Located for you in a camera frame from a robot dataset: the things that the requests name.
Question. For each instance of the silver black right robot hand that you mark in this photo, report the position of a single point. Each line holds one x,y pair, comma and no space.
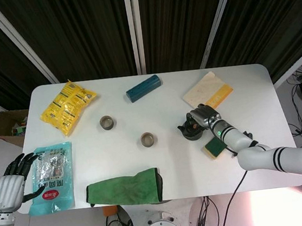
204,113

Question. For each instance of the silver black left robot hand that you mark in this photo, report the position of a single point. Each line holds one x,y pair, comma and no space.
8,190

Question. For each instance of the black teapot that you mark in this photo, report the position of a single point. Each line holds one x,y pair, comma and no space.
193,136

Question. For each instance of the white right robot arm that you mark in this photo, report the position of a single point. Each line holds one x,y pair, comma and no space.
256,155

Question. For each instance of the cream and yellow booklet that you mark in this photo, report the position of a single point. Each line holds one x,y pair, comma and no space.
205,87

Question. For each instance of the green and yellow sponge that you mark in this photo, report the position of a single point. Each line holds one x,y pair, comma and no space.
215,148

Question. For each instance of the dark ceramic teacup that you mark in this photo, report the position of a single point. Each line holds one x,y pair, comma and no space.
107,127
147,144

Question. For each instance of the teal long plastic case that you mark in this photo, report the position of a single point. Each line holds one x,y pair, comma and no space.
143,89

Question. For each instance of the cardboard box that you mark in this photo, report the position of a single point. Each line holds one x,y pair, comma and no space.
5,124

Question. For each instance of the yellow snack bag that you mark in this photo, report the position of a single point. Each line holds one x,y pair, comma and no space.
65,106

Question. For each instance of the orange object under table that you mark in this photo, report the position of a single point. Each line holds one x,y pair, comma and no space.
109,210

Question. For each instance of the white partition frame post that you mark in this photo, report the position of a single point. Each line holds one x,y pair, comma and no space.
296,67
218,20
134,27
17,41

